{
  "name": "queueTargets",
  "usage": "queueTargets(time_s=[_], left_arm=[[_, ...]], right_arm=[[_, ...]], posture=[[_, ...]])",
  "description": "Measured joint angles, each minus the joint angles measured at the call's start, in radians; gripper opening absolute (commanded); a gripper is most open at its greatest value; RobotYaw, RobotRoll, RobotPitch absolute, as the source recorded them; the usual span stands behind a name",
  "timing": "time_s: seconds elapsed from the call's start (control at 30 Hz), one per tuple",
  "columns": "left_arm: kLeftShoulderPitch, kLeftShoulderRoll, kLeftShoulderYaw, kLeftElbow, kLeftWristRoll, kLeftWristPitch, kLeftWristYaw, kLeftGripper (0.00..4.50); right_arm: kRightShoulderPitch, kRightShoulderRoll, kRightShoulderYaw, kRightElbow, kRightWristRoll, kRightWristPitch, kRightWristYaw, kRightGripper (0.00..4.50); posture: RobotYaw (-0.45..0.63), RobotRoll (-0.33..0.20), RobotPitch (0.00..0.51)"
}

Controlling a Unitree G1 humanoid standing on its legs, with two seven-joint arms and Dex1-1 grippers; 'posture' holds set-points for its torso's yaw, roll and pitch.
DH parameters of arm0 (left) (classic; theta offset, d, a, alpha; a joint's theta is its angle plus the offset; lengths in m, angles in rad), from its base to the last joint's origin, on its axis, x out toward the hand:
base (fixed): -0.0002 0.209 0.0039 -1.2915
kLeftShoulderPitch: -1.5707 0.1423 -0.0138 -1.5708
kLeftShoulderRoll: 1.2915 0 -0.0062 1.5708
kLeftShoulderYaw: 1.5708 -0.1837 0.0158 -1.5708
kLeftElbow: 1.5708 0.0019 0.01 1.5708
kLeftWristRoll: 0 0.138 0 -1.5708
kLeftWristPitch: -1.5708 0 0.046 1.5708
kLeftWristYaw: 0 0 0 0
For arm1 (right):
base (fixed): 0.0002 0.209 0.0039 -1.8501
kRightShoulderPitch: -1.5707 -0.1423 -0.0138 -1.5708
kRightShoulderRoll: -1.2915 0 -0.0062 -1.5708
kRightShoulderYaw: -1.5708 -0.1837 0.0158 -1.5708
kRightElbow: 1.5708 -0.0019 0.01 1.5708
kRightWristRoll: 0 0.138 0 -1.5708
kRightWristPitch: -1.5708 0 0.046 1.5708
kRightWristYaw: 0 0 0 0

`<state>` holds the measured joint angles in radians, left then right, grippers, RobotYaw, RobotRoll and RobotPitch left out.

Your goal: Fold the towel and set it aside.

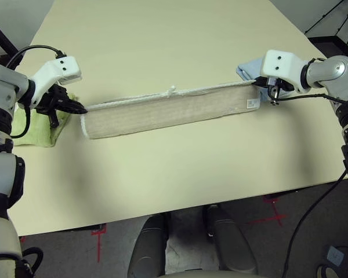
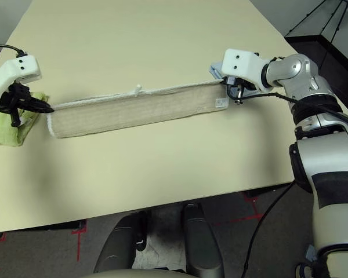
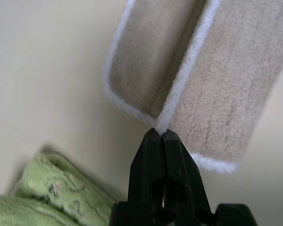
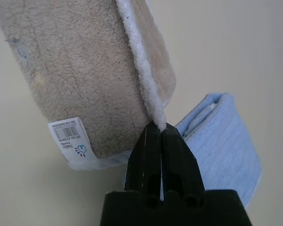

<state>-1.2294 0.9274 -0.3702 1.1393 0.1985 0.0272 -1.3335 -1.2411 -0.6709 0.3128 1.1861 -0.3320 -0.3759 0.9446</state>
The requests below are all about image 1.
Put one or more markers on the beige towel white trim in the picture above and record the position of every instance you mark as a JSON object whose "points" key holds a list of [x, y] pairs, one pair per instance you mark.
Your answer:
{"points": [[168, 113]]}

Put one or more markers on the grey robot leg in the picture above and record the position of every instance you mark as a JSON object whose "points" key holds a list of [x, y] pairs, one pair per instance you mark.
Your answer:
{"points": [[232, 246], [149, 249]]}

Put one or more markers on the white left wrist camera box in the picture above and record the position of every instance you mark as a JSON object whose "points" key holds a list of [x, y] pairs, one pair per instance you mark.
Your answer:
{"points": [[63, 68]]}

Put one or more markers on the black round base blue label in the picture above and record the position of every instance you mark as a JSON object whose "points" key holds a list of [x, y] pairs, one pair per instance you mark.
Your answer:
{"points": [[335, 255]]}

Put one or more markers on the light green towel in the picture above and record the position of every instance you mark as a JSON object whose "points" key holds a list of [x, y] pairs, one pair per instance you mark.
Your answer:
{"points": [[37, 130]]}

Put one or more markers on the black tripod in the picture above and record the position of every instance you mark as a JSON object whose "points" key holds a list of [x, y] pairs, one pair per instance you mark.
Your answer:
{"points": [[324, 15]]}

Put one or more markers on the folded light blue towel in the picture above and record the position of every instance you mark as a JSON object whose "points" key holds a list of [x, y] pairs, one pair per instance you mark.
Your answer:
{"points": [[249, 69]]}

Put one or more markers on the grey robot right leg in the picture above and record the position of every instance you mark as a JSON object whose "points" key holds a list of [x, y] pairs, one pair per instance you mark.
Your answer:
{"points": [[232, 246]]}

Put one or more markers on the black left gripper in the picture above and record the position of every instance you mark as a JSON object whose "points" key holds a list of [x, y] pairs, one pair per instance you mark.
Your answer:
{"points": [[52, 101]]}

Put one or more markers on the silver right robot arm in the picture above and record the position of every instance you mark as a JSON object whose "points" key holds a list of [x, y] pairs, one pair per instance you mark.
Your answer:
{"points": [[330, 69]]}

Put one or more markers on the grey robot left leg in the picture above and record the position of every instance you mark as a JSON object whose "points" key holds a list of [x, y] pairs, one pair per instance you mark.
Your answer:
{"points": [[149, 249]]}

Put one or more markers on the beige robot torso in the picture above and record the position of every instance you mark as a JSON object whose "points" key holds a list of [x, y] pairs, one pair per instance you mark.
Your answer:
{"points": [[206, 275]]}

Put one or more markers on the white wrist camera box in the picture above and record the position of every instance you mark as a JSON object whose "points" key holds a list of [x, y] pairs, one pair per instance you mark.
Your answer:
{"points": [[281, 63], [63, 68]]}

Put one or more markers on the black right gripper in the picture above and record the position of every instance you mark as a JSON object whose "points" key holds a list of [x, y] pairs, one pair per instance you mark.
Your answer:
{"points": [[281, 86]]}

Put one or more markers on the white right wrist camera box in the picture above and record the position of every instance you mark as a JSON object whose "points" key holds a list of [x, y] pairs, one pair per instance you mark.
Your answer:
{"points": [[281, 63]]}

